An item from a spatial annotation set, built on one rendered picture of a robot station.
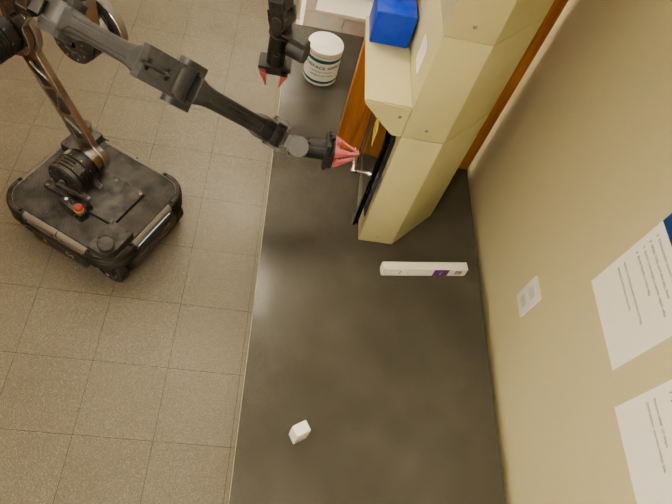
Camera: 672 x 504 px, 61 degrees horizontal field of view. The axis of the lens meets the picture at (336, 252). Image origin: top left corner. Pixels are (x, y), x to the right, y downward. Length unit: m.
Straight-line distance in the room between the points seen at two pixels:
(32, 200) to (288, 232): 1.35
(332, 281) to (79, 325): 1.33
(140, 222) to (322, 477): 1.52
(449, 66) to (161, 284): 1.82
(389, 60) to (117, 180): 1.61
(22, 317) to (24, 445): 0.54
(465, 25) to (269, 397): 1.00
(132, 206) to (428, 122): 1.60
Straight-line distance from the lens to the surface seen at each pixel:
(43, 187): 2.81
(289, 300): 1.65
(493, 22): 1.26
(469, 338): 1.76
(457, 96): 1.37
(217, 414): 2.50
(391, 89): 1.41
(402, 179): 1.57
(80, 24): 1.50
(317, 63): 2.16
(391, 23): 1.49
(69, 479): 2.50
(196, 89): 1.37
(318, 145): 1.62
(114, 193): 2.71
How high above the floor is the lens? 2.40
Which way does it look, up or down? 56 degrees down
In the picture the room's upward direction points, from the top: 20 degrees clockwise
